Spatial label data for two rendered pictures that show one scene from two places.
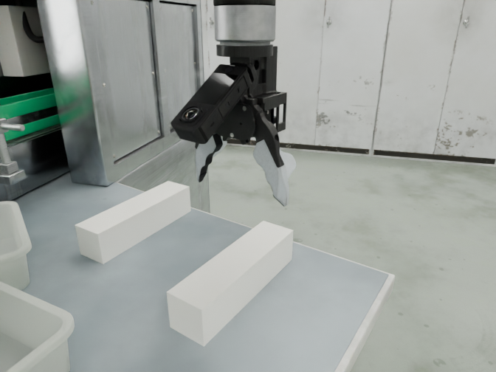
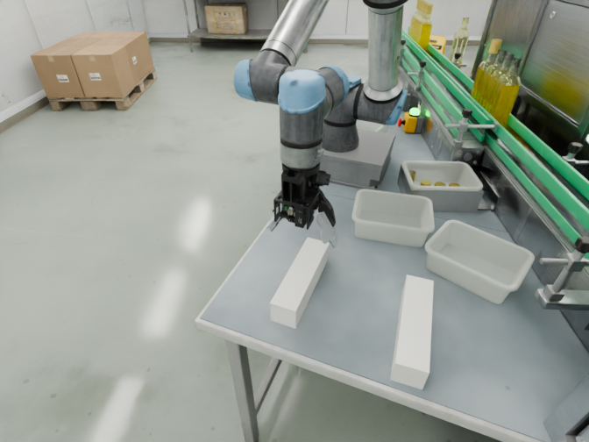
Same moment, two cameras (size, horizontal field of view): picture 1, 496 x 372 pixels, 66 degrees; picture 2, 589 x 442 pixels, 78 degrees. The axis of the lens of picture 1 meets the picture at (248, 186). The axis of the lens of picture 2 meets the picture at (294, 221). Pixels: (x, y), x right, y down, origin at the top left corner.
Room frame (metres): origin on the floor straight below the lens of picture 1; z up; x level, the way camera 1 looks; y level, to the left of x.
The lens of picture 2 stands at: (1.09, -0.14, 1.43)
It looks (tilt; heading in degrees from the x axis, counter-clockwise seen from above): 38 degrees down; 167
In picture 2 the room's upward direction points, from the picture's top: straight up
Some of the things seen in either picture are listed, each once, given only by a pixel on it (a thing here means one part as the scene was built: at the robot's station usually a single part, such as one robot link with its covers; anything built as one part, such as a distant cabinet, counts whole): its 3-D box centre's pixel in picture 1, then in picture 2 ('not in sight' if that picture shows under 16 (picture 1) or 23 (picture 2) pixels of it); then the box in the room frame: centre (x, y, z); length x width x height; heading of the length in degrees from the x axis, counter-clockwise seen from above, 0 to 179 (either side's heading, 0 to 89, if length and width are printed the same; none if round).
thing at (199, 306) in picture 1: (238, 273); (301, 278); (0.49, 0.01, 0.78); 0.24 x 0.06 x 0.06; 146
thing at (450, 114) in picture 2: not in sight; (409, 63); (-0.77, 0.90, 0.93); 1.75 x 0.01 x 0.08; 165
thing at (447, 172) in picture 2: not in sight; (437, 184); (0.19, 0.55, 0.80); 0.22 x 0.17 x 0.09; 75
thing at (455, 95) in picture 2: not in sight; (423, 63); (-0.75, 0.97, 0.93); 1.75 x 0.01 x 0.08; 165
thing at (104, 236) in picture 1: (139, 217); (413, 326); (0.68, 0.22, 0.78); 0.24 x 0.06 x 0.06; 149
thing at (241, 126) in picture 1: (248, 92); (299, 190); (0.51, 0.00, 1.05); 0.09 x 0.08 x 0.12; 146
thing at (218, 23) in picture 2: not in sight; (227, 17); (-5.76, 0.26, 0.45); 0.62 x 0.44 x 0.40; 70
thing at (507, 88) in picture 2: not in sight; (500, 106); (0.04, 0.82, 0.99); 0.06 x 0.06 x 0.21; 75
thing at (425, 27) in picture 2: not in sight; (424, 32); (-1.03, 1.11, 1.02); 0.06 x 0.06 x 0.28; 75
